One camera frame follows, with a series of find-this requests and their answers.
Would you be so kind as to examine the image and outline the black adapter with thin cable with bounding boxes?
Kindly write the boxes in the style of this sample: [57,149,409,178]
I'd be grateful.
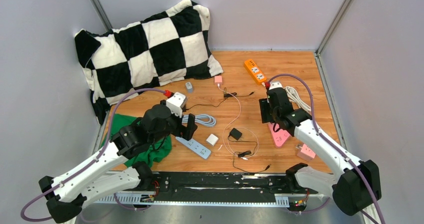
[182,89,255,112]

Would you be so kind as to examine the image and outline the light blue coiled cord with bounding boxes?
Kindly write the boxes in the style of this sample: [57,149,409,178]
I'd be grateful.
[181,114,217,128]

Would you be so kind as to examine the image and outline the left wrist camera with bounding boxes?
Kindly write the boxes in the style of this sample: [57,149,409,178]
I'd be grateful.
[165,92,188,118]

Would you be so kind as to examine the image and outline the light blue power strip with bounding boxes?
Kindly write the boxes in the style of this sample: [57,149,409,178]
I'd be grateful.
[175,137,212,160]

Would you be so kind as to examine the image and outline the orange power strip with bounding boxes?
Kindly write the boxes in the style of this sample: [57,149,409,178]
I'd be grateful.
[244,59,267,85]

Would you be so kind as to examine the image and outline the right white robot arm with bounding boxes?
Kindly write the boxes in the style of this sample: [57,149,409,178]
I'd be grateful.
[259,86,382,216]

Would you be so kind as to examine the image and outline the white pink usb cable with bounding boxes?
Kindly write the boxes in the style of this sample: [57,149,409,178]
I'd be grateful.
[216,84,260,161]

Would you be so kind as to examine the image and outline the pink cube socket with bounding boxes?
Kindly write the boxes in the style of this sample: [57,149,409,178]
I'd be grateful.
[296,144,316,161]

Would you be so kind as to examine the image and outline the white cube charger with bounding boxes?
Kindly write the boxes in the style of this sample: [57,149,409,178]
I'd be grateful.
[206,134,219,146]

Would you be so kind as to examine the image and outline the grey blue small charger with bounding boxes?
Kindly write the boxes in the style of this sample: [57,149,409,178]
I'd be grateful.
[185,82,194,93]

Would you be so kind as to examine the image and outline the green cloth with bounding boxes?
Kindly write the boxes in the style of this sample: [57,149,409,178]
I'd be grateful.
[111,114,173,168]

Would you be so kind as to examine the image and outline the white coiled power cord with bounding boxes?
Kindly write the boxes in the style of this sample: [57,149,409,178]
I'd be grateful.
[263,83,313,114]

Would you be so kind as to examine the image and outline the pink usb charger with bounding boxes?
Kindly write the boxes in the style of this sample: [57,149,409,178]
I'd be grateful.
[214,75,223,86]

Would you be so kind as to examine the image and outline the pink power strip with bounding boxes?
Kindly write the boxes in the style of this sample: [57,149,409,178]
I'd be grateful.
[268,123,291,148]

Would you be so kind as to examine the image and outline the black white checkered pillow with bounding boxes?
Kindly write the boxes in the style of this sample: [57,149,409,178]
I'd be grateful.
[74,0,223,124]

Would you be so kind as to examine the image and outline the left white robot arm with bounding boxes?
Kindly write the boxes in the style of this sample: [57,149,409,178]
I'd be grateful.
[38,104,198,224]

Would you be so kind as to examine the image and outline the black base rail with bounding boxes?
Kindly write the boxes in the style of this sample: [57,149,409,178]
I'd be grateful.
[97,172,322,211]

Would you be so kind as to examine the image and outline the black tp-link power adapter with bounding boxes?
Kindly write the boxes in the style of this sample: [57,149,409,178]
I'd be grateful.
[227,128,273,174]

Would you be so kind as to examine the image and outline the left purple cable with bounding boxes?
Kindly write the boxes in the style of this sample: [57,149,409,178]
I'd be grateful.
[20,88,174,223]

